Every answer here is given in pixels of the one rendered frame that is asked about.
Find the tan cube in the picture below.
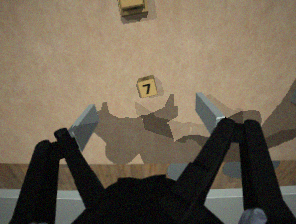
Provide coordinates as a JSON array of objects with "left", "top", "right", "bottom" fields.
[
  {"left": 120, "top": 0, "right": 144, "bottom": 11},
  {"left": 137, "top": 75, "right": 158, "bottom": 98}
]

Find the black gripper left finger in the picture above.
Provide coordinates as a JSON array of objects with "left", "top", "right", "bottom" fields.
[{"left": 8, "top": 104, "right": 125, "bottom": 224}]

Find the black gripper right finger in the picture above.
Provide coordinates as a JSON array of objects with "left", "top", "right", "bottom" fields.
[{"left": 152, "top": 92, "right": 296, "bottom": 224}]

